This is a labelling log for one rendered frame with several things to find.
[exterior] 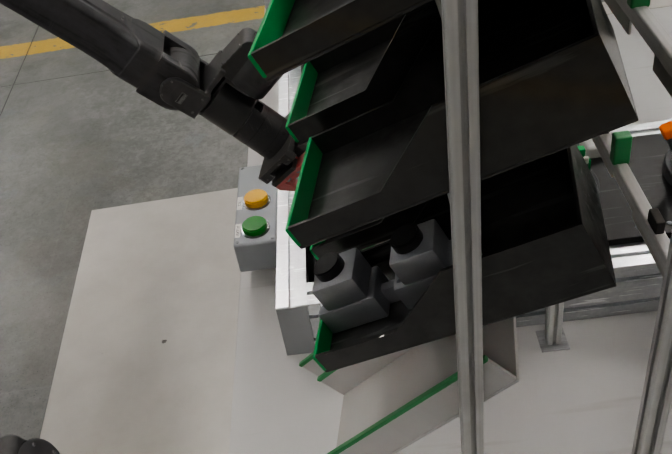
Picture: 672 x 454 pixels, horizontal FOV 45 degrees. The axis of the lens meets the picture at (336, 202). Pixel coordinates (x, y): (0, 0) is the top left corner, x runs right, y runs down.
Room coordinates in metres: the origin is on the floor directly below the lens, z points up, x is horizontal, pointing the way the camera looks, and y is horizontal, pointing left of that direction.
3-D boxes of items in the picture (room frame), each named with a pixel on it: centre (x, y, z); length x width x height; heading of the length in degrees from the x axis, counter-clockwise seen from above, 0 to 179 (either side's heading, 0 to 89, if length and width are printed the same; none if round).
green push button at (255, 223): (1.00, 0.13, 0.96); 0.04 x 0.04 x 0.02
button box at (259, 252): (1.07, 0.13, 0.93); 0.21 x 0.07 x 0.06; 177
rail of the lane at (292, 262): (1.26, 0.06, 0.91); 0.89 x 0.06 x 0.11; 177
